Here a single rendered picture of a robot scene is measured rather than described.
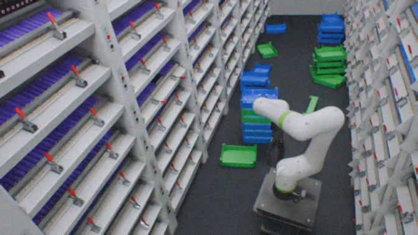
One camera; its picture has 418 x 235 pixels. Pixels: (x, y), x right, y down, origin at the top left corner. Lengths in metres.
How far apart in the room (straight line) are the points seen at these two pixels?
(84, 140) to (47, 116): 0.22
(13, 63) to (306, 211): 1.61
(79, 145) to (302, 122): 0.97
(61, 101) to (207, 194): 1.52
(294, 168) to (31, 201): 1.28
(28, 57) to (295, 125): 1.10
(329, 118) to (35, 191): 1.25
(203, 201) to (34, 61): 1.68
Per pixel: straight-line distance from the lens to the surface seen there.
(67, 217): 1.33
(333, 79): 3.67
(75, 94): 1.21
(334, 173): 2.58
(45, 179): 1.21
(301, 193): 1.92
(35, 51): 1.11
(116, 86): 1.39
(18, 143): 1.08
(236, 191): 2.40
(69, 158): 1.25
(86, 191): 1.38
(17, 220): 1.13
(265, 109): 1.71
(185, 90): 2.15
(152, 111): 1.68
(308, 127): 1.44
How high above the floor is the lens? 1.90
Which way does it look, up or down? 38 degrees down
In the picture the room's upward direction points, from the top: 9 degrees counter-clockwise
